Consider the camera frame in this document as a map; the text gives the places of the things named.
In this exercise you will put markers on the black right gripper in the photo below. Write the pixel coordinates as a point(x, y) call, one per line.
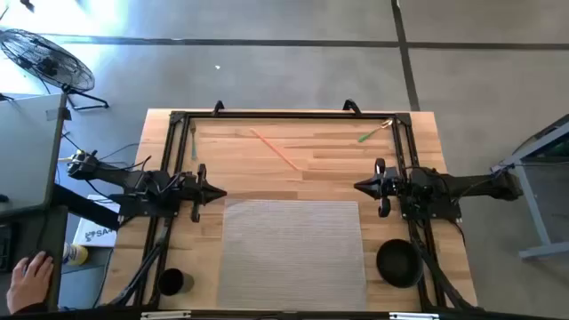
point(387, 184)

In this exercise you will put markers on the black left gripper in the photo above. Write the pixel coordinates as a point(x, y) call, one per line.
point(197, 191)

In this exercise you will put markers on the orange straw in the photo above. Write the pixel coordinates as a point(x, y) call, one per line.
point(275, 150)

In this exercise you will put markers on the black bowl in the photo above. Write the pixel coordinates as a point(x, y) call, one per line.
point(399, 263)

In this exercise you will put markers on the dark grey cup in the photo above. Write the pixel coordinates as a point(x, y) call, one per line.
point(171, 282)

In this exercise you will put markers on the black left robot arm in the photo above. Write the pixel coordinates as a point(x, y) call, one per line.
point(115, 175)

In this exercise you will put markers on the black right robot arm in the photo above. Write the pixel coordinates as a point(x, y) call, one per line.
point(467, 184)

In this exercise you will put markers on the black clamp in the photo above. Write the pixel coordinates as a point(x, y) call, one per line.
point(352, 106)
point(218, 106)

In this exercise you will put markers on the grey striped placemat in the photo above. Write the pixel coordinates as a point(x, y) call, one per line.
point(291, 258)

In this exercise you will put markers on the white printed box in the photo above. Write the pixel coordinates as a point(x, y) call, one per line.
point(95, 233)

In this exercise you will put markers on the black metal bar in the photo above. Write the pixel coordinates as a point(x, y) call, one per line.
point(84, 206)

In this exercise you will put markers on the yellow bottle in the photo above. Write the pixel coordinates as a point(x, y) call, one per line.
point(76, 254)

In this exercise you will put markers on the yellow power plug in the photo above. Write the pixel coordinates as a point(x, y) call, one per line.
point(66, 158)

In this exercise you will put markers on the light grey desk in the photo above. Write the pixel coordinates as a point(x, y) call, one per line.
point(26, 151)

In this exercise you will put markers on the dark desk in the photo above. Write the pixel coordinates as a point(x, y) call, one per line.
point(18, 235)

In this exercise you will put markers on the person's hand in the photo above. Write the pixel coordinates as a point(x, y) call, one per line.
point(29, 282)

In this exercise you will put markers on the black floor fan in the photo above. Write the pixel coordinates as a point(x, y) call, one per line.
point(46, 60)

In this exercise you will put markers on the black keyboard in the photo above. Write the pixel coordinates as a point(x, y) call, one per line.
point(4, 249)

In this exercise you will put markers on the black aluminium table frame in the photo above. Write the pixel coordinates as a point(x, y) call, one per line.
point(289, 115)

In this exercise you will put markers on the silver metal bracket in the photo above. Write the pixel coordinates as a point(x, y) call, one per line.
point(413, 316)
point(164, 315)

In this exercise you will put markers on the grey metal table frame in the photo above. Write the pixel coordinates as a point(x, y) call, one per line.
point(531, 209)

